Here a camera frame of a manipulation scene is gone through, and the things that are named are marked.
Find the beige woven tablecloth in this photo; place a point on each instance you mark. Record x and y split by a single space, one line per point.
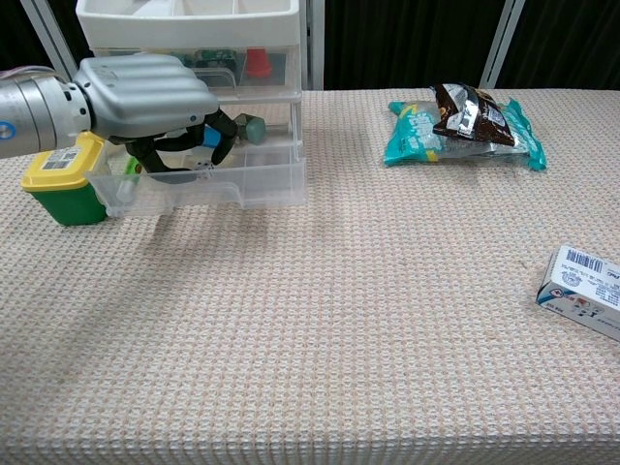
310 315

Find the white blue medicine box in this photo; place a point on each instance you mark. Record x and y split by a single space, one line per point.
581 290

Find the clear drawer with green tube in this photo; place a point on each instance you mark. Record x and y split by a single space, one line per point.
261 184

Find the white metal frame post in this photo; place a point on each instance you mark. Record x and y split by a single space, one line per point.
314 43
53 34
501 43

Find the green white tube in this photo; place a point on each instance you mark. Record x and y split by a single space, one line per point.
132 167

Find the teal snack bag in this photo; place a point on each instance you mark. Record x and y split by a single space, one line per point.
412 140

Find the teal green block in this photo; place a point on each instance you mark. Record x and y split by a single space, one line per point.
253 130

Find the white die with black dots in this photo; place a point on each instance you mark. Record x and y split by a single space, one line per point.
206 169

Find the green tub with yellow lid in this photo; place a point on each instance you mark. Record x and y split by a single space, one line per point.
68 203

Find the brown snack bag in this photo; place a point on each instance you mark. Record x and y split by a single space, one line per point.
465 116

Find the white plastic drawer unit frame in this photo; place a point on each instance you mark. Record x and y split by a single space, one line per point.
194 26

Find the red plastic cup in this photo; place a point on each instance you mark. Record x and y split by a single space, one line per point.
258 62

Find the green circuit board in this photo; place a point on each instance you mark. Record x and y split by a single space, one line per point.
215 58

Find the black curtain panel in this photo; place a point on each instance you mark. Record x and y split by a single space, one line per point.
407 43
571 43
68 24
19 34

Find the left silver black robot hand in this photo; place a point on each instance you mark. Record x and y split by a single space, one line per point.
140 97

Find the clear drawer with red cup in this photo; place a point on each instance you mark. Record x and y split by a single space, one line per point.
281 68

